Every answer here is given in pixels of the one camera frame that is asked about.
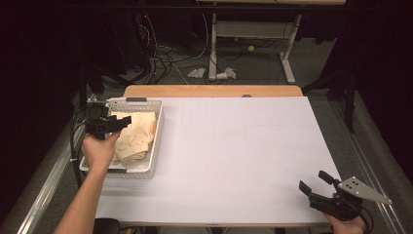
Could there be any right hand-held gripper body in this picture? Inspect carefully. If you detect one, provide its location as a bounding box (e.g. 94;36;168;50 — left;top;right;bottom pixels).
308;175;394;222

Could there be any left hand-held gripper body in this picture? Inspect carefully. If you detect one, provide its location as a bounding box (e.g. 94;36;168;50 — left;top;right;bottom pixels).
85;102;122;141

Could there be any cream cloth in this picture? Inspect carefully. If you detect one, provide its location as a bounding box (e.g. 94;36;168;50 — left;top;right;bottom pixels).
111;111;158;164

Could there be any white perforated plastic basket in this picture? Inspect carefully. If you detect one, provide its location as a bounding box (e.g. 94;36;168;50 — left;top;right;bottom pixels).
78;97;165;179

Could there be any person's left hand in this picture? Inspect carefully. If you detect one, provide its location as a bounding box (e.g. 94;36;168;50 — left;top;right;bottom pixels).
81;130;122;174

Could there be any person's right hand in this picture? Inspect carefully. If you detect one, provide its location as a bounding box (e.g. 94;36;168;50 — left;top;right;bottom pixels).
322;193;370;234

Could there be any white paper sheet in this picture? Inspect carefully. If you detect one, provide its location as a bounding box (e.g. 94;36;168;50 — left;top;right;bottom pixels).
95;97;342;226

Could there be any crumpled white paper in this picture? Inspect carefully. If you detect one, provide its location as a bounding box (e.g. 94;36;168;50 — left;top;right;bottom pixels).
187;67;207;79
215;66;238;81

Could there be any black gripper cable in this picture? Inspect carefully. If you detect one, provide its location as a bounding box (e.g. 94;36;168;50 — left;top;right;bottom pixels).
359;206;375;234
69;106;90;189

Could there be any aluminium frame rail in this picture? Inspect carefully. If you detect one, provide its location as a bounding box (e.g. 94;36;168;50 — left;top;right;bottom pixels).
325;98;405;234
16;130;86;234

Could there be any bundle of floor cables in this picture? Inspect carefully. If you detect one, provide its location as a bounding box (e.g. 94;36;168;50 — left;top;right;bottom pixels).
135;13;209;86

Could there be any white metal desk frame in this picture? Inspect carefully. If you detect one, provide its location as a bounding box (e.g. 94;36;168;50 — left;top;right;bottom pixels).
207;13;303;85

